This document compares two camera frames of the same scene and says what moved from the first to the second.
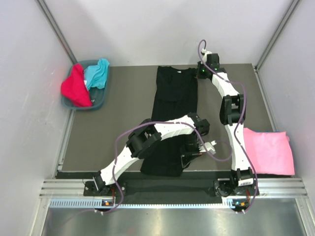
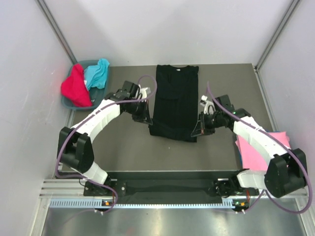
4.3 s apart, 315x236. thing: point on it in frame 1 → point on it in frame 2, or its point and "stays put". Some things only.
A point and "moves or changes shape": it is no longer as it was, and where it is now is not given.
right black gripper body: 202,69 → 211,121
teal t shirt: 95,75 stays put
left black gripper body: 190,146 → 137,109
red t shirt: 74,88 stays put
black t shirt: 175,98 moves or changes shape
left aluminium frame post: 57,32 stays put
